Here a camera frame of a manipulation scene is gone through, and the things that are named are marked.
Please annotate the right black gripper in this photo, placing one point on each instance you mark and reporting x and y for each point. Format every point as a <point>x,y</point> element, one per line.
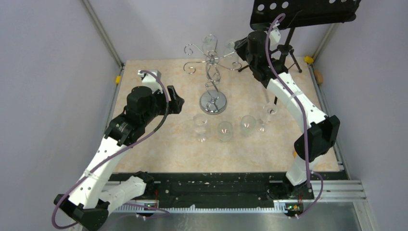
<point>239,45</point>

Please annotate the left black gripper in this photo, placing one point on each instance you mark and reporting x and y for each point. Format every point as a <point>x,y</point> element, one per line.
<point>175,105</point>

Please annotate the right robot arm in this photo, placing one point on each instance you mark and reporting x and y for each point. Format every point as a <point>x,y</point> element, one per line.
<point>319,131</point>

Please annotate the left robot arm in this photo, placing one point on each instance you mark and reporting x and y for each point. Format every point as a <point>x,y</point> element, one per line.
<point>86,203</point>

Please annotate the chrome wine glass rack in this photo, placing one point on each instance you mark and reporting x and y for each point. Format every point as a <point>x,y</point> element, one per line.
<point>212,101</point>

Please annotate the yellow clip left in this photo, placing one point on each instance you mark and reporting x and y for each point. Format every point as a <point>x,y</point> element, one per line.
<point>118,79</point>

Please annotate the black music stand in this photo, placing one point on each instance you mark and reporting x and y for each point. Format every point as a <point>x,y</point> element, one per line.
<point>291,14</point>

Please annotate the yellow corner clip right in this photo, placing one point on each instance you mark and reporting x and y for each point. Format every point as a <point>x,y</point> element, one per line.
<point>308,60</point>

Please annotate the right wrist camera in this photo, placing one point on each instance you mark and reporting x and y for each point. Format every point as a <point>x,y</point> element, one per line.
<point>274,36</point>

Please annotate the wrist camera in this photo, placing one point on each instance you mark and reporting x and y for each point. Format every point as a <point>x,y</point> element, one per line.
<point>274,36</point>
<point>149,81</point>

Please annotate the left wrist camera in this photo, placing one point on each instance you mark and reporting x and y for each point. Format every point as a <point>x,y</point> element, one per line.
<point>149,81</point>

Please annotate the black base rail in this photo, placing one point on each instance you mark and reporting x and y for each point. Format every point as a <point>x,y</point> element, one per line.
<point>222,190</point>

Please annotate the brown block on rail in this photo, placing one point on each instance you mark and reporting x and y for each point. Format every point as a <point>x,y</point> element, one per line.
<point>319,77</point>

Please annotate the aluminium frame post right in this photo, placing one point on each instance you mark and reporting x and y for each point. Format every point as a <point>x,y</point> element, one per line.
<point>326,38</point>

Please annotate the aluminium frame post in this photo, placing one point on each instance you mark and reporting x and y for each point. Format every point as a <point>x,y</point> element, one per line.
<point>326,38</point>
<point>102,32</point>

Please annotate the white cable duct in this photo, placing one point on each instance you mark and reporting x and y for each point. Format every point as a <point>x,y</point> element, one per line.
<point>140,208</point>

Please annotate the aluminium frame post left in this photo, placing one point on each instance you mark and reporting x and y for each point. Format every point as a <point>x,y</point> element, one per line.
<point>102,32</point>

